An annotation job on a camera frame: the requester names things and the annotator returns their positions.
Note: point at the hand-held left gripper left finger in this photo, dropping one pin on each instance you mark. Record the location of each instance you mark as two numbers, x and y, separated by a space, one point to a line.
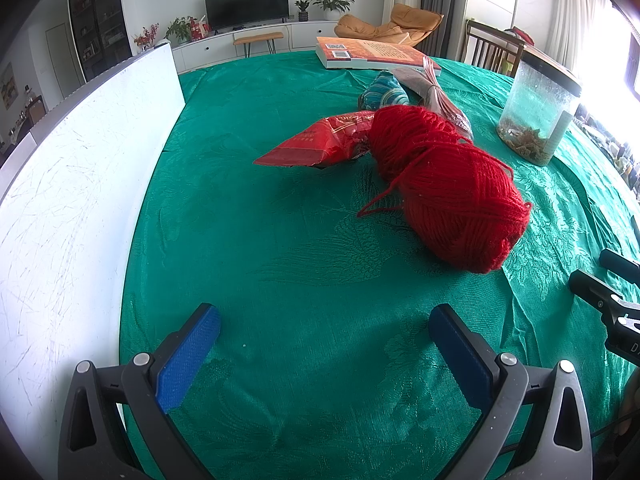
192 355

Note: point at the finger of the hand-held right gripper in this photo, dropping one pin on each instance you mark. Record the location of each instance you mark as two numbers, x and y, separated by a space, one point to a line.
620 265
595 287

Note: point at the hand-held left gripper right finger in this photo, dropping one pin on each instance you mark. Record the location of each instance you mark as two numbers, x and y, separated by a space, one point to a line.
462 360

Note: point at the red yarn ball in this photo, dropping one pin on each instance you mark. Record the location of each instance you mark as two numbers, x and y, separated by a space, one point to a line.
450 185

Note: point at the green satin tablecloth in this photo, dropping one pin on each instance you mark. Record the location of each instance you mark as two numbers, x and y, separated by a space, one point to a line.
300 240

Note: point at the clear jar with black lid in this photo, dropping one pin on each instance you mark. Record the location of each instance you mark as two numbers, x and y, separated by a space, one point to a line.
530 105

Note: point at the white scratched board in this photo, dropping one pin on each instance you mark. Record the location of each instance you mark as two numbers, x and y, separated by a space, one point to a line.
75 185

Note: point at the red foil snack packet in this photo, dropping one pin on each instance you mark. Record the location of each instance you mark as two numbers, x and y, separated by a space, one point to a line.
320 140

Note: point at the red cloth on chair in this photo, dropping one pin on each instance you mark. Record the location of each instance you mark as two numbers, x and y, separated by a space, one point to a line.
520 35

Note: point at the wooden slatted chair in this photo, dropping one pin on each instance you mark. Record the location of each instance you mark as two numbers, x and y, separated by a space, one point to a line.
487 47

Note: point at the teal yarn ball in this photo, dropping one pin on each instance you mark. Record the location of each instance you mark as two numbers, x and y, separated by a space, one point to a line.
385 92

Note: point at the white television cabinet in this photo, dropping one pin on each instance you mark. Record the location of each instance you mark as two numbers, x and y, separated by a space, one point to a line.
210 50

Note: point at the red flower arrangement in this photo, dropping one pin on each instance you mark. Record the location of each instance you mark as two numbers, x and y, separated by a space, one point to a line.
145 37

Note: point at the orange covered book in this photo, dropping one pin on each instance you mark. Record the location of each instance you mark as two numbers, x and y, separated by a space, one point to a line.
370 52

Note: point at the wooden bench with metal legs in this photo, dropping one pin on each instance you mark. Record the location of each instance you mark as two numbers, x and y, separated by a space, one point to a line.
257 36

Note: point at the red gift box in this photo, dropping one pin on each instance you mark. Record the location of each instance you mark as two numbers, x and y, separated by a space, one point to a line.
200 29

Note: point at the orange lounge chair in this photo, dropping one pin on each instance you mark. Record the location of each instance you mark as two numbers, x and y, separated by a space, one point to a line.
400 22

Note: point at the dark display shelf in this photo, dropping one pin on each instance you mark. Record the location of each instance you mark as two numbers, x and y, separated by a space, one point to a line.
100 15

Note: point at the black television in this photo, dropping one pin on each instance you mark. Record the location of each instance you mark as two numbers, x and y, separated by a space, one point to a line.
247 2

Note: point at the small potted plant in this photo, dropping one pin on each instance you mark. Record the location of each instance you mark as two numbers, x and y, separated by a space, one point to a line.
302 7

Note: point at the large leafy potted plant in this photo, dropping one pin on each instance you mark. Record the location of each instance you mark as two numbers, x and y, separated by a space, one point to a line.
331 0

